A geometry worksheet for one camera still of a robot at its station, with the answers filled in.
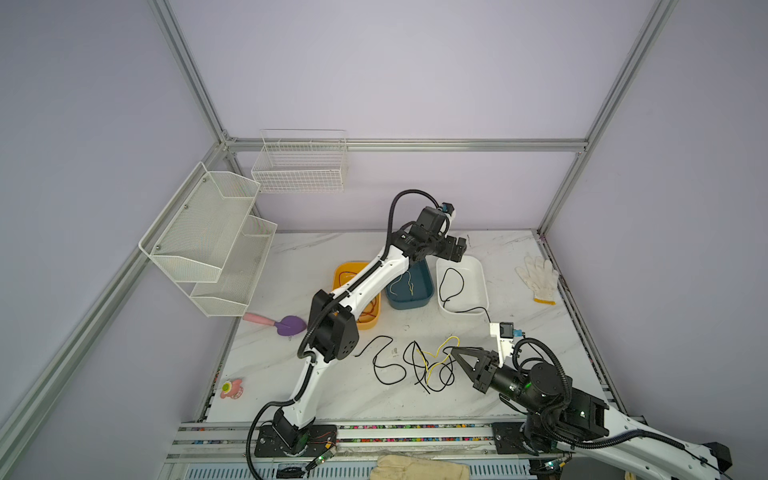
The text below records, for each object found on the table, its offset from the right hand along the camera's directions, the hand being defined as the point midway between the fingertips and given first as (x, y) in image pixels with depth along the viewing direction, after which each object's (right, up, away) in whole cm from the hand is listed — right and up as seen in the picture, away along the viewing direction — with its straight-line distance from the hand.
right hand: (450, 355), depth 64 cm
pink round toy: (-56, -14, +13) cm, 59 cm away
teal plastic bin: (-5, +10, +37) cm, 39 cm away
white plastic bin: (+11, +11, +37) cm, 40 cm away
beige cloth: (-13, -28, +5) cm, 31 cm away
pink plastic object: (-58, +2, +31) cm, 65 cm away
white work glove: (+42, +14, +43) cm, 62 cm away
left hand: (+4, +26, +22) cm, 34 cm away
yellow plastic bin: (-21, +2, +26) cm, 33 cm away
